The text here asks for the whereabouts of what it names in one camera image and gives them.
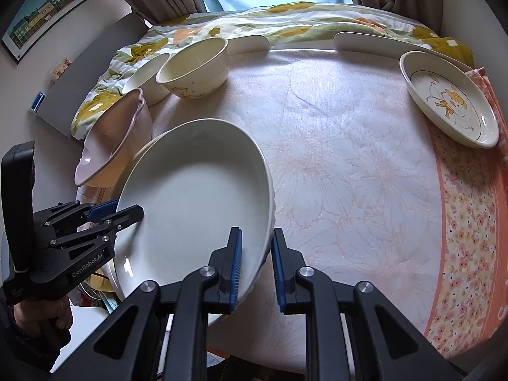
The grey board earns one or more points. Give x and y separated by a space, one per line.
71 99

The yellow container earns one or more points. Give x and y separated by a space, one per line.
97 283

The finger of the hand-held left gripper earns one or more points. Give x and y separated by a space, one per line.
104 208
127 213

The framed wall picture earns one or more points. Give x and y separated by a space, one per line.
43 8

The white ribbed bowl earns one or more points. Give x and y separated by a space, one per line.
145 73

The pale floral tablecloth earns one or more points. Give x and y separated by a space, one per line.
337 147

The small blue item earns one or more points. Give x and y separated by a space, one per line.
37 101

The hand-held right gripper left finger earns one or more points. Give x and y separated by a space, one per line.
237 270

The short white table rail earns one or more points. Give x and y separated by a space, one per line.
248 43

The large white oval plate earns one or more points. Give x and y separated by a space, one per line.
190 190

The long white table rail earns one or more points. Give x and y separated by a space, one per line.
373 43

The beige serving tray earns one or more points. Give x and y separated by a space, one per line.
115 127

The person's left hand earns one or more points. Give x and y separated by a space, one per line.
55 315

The cream printed bowl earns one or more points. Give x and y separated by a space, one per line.
198 63

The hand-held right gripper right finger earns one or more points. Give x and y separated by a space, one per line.
278 274

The small printed box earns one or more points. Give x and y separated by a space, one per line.
61 69

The orange flowered cloth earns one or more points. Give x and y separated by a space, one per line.
464 226

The floral quilted blanket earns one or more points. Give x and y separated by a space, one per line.
301 22

